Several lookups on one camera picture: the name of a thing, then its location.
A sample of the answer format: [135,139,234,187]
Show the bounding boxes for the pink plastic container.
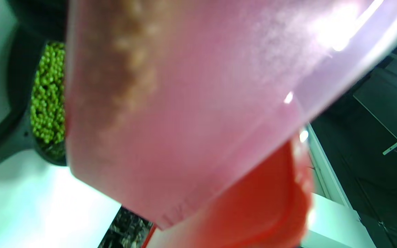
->
[64,0,397,229]

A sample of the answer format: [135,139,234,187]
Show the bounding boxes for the black cast iron frying pan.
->
[0,0,69,179]

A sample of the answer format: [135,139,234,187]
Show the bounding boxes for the person's left hand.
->
[99,207,155,248]

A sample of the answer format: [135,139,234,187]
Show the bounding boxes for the red plastic container lid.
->
[143,134,314,248]

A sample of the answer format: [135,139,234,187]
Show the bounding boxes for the green mung beans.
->
[30,41,66,145]

